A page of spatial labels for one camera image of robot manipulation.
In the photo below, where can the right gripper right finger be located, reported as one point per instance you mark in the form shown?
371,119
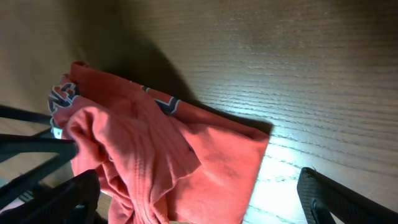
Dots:
323,199

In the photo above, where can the red-orange t-shirt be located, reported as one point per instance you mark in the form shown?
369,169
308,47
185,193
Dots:
160,159

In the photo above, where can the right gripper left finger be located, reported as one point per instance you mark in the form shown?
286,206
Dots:
75,201

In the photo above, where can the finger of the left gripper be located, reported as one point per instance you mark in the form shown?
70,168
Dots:
23,115
12,145

